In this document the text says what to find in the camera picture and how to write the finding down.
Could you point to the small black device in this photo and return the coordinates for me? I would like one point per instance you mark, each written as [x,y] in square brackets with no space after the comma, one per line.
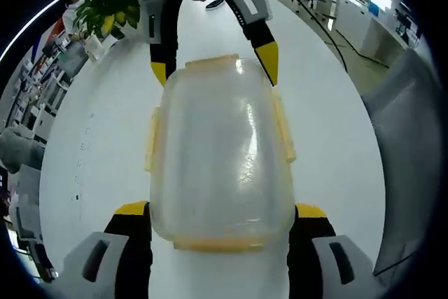
[215,3]

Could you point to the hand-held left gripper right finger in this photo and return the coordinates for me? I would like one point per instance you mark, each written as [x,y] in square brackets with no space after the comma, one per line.
[336,267]

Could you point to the long ceiling light strip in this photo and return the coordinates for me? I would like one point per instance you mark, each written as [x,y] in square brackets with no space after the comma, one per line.
[31,22]

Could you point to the green potted plant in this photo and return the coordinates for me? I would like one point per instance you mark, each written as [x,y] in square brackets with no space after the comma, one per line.
[105,8]

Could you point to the white plant pot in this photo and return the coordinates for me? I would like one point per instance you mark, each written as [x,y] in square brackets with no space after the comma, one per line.
[94,48]

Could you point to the white cabinet row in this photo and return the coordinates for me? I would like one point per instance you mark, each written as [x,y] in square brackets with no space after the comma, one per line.
[381,33]

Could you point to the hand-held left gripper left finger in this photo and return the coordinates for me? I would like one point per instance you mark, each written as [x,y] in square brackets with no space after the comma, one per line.
[94,264]

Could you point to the white storage shelving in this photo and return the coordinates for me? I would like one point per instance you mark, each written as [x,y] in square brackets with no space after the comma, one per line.
[42,85]

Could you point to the clear plastic box yellow buckles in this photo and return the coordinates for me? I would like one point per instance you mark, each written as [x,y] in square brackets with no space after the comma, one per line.
[217,145]

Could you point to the grey mesh office chair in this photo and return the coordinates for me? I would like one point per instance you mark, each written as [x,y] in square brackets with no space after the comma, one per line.
[409,138]

